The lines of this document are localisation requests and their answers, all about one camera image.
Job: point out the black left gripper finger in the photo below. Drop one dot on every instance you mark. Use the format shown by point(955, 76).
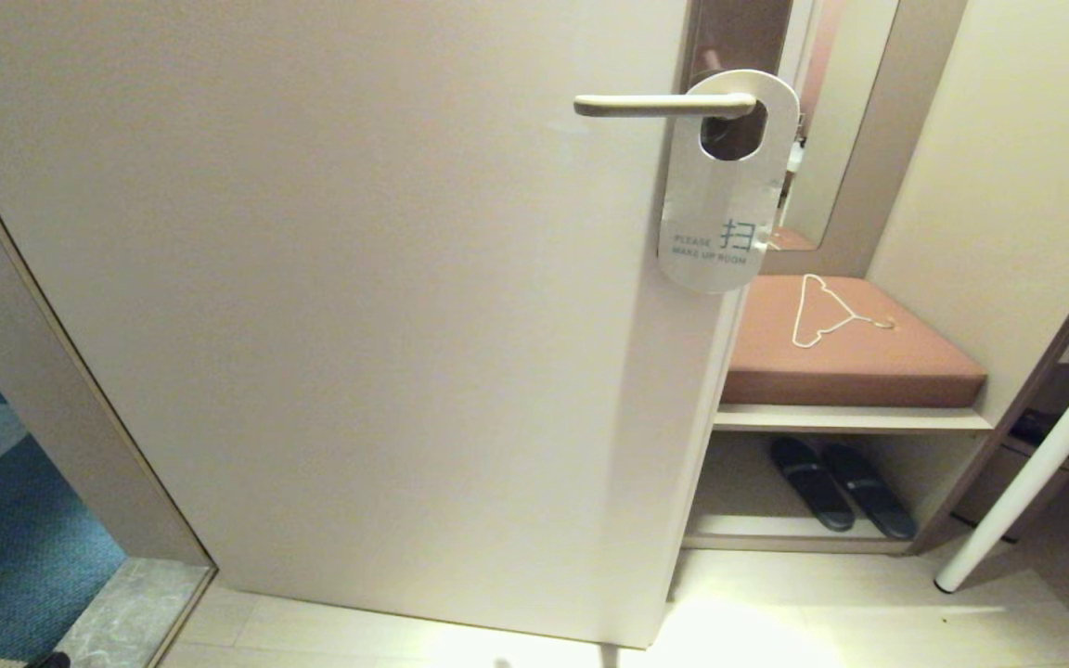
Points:
point(50, 661)

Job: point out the grey do-not-disturb door sign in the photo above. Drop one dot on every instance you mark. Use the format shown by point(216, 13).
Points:
point(720, 195)

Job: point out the beige door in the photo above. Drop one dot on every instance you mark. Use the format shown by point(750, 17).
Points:
point(312, 278)

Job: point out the grey marble threshold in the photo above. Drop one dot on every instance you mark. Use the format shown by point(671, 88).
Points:
point(126, 612)

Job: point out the blue carpet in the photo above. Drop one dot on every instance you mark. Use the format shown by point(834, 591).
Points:
point(6, 557)

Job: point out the black slipper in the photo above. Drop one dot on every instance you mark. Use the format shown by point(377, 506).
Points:
point(813, 487)
point(869, 492)

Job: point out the brown seat cushion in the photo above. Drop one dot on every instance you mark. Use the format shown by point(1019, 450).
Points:
point(869, 371)

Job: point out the white table leg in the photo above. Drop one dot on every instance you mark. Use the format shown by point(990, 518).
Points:
point(1026, 482)

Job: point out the wall mirror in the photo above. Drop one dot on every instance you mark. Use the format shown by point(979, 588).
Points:
point(845, 111)

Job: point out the brown mirror frame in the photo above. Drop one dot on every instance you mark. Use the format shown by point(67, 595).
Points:
point(915, 93)

